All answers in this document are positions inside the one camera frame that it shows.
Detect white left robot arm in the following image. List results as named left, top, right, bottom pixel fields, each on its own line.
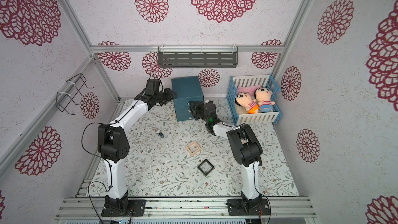
left=97, top=79, right=176, bottom=218

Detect black wire wall rack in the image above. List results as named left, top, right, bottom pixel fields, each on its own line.
left=55, top=73, right=94, bottom=115

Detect plush doll blue shorts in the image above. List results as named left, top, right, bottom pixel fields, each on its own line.
left=254, top=88, right=276, bottom=113

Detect small beige brooch box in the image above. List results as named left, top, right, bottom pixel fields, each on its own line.
left=186, top=141, right=202, bottom=156

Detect black brooch box centre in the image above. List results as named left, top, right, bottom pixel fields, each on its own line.
left=198, top=159, right=215, bottom=177

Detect plush doll orange shorts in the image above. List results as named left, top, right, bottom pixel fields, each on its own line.
left=235, top=93, right=260, bottom=114

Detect teal three-drawer cabinet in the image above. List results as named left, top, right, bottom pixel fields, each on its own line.
left=172, top=76, right=204, bottom=122

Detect pink crib blanket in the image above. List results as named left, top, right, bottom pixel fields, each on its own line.
left=236, top=85, right=261, bottom=96

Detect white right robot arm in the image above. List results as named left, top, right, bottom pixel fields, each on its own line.
left=189, top=101, right=272, bottom=218

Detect grey wall shelf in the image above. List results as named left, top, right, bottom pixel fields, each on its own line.
left=157, top=46, right=238, bottom=68

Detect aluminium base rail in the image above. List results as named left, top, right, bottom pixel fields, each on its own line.
left=54, top=180, right=319, bottom=224

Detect blue white toy crib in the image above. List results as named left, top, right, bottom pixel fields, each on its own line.
left=227, top=75, right=282, bottom=125

